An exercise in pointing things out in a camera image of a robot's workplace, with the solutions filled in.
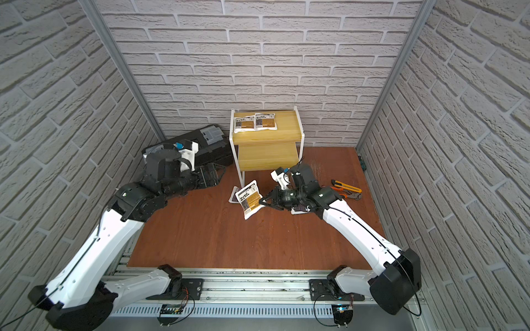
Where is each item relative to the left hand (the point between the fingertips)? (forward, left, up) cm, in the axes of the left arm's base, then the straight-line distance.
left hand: (220, 166), depth 65 cm
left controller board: (-35, +20, -40) cm, 56 cm away
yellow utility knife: (+16, -54, -34) cm, 66 cm away
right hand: (-6, -14, -12) cm, 19 cm away
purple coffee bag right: (+2, -28, -35) cm, 45 cm away
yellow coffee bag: (-4, -9, -13) cm, 16 cm away
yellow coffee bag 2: (+24, -6, -2) cm, 25 cm away
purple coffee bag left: (+9, +1, -35) cm, 36 cm away
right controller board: (-37, -42, -36) cm, 67 cm away
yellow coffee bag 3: (+26, -15, -2) cm, 30 cm away
